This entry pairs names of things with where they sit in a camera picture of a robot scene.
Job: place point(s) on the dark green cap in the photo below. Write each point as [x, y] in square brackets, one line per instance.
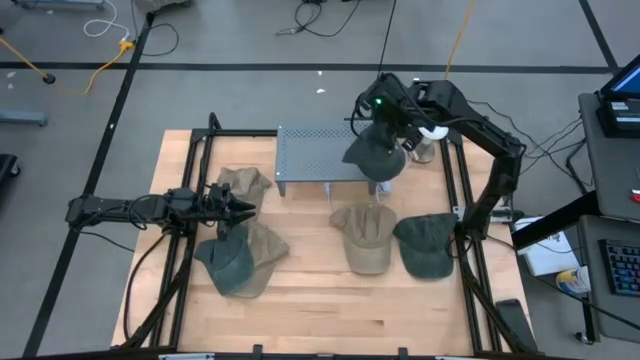
[227, 262]
[372, 160]
[425, 245]

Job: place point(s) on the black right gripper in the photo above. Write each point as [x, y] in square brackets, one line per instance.
[387, 107]

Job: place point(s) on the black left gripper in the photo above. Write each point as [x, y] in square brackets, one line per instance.
[190, 205]

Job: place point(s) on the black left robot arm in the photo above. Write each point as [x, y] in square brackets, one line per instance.
[110, 207]

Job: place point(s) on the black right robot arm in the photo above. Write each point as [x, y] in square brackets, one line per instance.
[502, 170]

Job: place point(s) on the black keyboard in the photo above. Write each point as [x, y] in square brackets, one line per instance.
[622, 267]

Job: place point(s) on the white booklet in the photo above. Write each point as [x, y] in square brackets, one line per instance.
[545, 257]

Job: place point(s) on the black flat pedal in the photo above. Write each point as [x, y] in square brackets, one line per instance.
[515, 322]

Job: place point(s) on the white mushroom lamp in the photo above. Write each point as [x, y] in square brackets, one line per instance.
[434, 133]

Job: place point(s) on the black aluminium table frame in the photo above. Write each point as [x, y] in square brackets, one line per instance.
[235, 132]

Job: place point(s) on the white bottle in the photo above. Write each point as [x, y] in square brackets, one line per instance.
[572, 280]

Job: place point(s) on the black laptop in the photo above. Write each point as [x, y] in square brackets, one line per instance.
[622, 112]

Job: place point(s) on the black chair base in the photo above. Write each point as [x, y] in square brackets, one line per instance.
[7, 167]

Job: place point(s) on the grey perforated metal stand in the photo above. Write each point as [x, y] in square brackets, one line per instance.
[310, 155]

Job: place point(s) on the grey floor base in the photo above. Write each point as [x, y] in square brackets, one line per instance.
[22, 118]
[60, 4]

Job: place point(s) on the tan cap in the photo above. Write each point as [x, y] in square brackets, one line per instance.
[247, 182]
[270, 250]
[365, 235]

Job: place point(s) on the grey desk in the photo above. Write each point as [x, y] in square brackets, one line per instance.
[595, 310]
[615, 170]

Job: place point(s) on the black metal beam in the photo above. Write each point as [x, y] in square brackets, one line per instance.
[550, 225]

